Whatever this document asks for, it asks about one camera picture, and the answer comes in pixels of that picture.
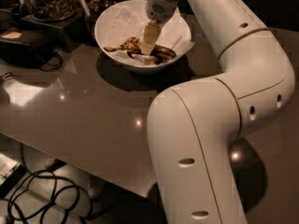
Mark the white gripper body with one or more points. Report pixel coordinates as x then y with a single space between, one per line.
159 9

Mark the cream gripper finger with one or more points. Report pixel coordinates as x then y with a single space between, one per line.
151 34

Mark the brown banana peel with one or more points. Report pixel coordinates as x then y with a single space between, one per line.
132 45

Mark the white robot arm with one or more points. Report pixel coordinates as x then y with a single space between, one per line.
191 125

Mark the white bowl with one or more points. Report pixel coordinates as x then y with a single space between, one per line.
129 18

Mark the metal stand box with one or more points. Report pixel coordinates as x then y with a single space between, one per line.
68 34

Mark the white table leg foot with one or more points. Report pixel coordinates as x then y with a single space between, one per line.
95 187

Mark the black device with cable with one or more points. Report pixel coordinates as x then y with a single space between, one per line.
31 49

